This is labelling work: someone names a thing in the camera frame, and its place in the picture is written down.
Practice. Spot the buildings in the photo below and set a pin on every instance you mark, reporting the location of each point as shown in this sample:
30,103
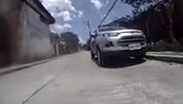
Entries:
69,42

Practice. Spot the pole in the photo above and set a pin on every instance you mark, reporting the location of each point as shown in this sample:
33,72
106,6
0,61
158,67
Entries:
88,28

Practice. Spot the silver car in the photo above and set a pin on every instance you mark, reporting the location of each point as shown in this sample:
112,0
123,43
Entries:
118,42

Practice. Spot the grey concrete road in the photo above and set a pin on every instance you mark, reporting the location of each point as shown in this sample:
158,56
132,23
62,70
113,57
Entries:
84,89

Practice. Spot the grey concrete building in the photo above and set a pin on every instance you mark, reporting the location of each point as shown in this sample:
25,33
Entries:
33,35

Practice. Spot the dark fence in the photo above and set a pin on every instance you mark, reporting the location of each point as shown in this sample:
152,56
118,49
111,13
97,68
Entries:
156,23

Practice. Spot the concrete kerb strip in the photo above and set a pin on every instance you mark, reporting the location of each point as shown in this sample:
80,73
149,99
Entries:
181,57
7,69

